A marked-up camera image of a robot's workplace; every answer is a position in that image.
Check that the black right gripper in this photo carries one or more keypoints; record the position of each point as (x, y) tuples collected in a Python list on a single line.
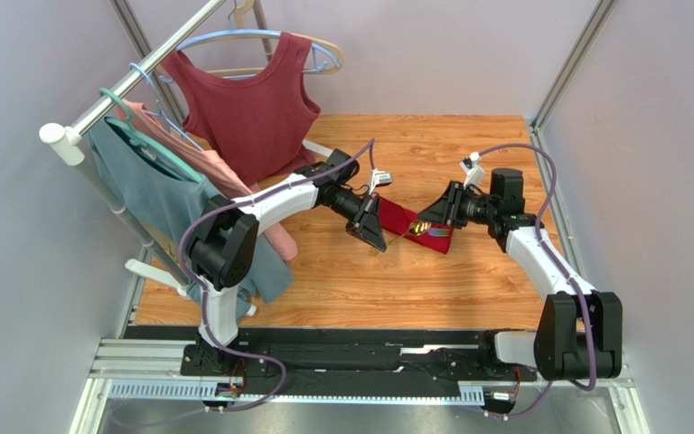
[(454, 205)]

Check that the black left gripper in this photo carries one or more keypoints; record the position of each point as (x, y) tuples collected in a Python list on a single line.
[(366, 225)]

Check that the red cloth napkin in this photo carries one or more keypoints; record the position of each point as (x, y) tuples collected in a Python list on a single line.
[(396, 219)]

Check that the gold spoon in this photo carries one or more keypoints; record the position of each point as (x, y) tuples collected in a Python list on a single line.
[(415, 228)]

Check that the iridescent fork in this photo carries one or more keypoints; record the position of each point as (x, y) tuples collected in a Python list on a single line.
[(439, 232)]

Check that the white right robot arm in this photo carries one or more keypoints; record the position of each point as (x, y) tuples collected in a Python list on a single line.
[(579, 337)]

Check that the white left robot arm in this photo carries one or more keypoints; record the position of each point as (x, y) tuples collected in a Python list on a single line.
[(216, 251)]

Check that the pink hanging shirt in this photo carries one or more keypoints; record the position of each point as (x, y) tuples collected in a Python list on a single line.
[(209, 163)]

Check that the maroon tank top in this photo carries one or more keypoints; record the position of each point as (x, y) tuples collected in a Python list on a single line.
[(256, 125)]

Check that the light blue clothes hanger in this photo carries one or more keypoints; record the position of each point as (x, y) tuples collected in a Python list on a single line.
[(331, 51)]

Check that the grey-blue hanging shirt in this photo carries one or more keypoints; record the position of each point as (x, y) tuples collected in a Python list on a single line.
[(171, 206)]

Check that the wooden clothes hanger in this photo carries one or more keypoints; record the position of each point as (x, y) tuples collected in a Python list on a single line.
[(289, 55)]

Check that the teal clothes hanger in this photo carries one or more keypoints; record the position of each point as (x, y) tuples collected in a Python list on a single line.
[(147, 148)]

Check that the white clothes rack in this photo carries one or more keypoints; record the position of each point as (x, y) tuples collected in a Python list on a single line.
[(65, 141)]

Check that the blue wire clothes hanger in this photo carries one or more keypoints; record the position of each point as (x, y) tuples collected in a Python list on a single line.
[(160, 112)]

